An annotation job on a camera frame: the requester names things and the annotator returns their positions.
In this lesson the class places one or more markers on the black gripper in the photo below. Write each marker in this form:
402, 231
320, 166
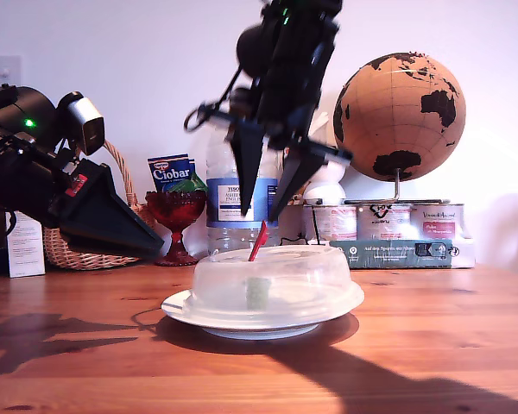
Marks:
43, 190

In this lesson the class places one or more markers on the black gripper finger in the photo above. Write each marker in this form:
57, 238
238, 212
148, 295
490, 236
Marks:
298, 172
248, 164

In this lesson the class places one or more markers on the green coffee capsule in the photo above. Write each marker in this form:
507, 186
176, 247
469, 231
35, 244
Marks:
259, 295

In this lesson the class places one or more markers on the white plate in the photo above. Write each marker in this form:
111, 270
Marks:
177, 308

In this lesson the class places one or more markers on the large clear water bottle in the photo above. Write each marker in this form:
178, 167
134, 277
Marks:
220, 202

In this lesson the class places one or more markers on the green foil packet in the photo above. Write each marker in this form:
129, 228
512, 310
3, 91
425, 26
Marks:
190, 185

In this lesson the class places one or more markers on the tin can pink white label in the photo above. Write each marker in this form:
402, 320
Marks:
336, 222

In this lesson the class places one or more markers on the red glass goblet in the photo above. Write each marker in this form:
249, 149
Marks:
174, 215

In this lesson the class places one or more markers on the blue Ciobar packet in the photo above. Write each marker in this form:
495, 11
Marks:
170, 172

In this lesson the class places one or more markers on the white printed carton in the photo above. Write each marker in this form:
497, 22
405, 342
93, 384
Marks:
26, 250

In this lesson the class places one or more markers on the tin can recycling symbol label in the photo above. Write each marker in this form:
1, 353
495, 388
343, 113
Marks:
384, 224

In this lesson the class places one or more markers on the cork globe on metal stand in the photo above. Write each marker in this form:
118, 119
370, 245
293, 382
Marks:
397, 116

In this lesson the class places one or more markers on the white green cardboard can tray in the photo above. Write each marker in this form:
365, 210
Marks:
393, 254

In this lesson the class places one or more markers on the tin can red label panel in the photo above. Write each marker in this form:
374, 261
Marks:
438, 222

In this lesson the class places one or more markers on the white round security camera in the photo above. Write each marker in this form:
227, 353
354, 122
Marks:
324, 190

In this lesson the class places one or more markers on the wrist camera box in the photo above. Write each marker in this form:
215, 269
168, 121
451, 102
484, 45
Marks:
241, 101
86, 121

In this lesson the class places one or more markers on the white light switch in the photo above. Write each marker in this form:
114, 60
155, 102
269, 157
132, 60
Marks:
6, 73

